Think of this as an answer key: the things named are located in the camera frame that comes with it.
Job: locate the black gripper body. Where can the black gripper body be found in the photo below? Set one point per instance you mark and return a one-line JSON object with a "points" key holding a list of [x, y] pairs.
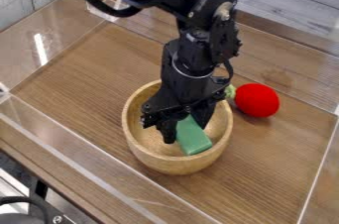
{"points": [[180, 90]]}

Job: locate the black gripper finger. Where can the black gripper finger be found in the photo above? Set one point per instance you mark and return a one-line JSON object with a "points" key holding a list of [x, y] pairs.
{"points": [[202, 110], [166, 129]]}

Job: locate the green rectangular block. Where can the green rectangular block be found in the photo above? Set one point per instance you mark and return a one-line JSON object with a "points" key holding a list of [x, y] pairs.
{"points": [[190, 137]]}

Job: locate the brown wooden bowl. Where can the brown wooden bowl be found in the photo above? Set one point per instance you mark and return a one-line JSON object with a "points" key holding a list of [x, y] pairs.
{"points": [[166, 158]]}

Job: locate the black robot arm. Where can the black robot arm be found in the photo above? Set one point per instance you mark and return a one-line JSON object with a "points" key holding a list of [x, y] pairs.
{"points": [[208, 42]]}

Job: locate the red plush strawberry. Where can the red plush strawberry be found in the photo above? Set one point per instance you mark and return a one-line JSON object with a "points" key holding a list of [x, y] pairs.
{"points": [[255, 99]]}

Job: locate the clear acrylic front wall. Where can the clear acrylic front wall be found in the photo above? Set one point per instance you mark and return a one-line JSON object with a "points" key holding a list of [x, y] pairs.
{"points": [[102, 186]]}

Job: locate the black table clamp bracket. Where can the black table clamp bracket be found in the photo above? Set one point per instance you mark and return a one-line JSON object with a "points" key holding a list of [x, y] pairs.
{"points": [[24, 205]]}

